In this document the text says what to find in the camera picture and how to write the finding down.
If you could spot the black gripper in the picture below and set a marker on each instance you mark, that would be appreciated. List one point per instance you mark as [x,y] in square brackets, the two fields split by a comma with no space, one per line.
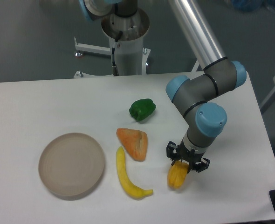
[191,154]

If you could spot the yellow bell pepper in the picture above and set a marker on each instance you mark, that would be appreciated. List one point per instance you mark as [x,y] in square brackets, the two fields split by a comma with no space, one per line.
[177,174]

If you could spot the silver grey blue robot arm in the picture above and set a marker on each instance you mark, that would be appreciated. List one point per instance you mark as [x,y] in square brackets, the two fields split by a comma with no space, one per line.
[192,97]

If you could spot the orange bell pepper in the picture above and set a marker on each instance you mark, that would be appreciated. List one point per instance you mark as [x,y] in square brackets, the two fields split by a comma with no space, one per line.
[134,141]

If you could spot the long yellow chili pepper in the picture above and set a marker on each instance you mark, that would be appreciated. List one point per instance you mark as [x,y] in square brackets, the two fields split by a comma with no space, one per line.
[130,189]

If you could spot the green bell pepper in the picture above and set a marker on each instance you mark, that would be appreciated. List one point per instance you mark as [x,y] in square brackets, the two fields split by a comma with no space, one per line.
[141,109]

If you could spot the beige round plate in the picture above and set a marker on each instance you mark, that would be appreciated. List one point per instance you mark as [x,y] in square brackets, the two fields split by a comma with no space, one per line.
[71,166]

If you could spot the blue plastic bag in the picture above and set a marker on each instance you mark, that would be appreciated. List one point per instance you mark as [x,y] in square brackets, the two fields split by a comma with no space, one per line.
[248,6]

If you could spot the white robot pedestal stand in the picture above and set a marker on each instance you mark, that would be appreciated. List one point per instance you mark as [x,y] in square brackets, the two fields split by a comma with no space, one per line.
[126,43]

